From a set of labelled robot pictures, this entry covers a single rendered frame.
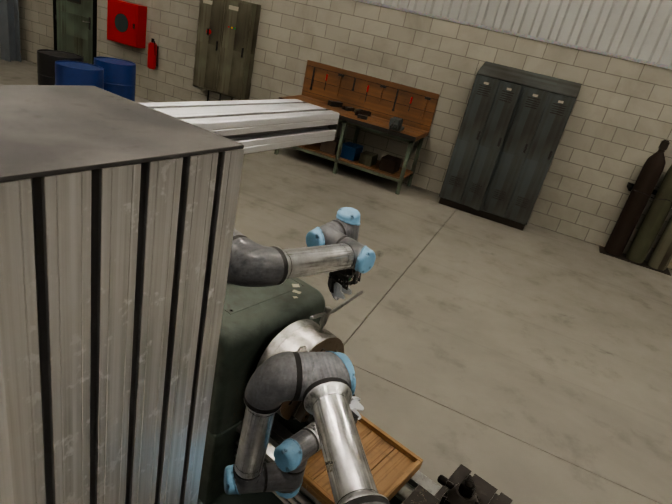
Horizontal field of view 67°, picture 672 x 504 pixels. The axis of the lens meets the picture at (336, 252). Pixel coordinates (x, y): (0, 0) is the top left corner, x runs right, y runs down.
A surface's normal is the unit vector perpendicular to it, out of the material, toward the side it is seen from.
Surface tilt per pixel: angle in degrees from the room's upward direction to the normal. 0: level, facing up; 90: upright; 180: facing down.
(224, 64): 90
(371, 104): 90
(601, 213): 90
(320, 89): 90
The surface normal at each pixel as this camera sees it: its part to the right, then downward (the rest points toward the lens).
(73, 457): 0.83, 0.38
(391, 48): -0.40, 0.31
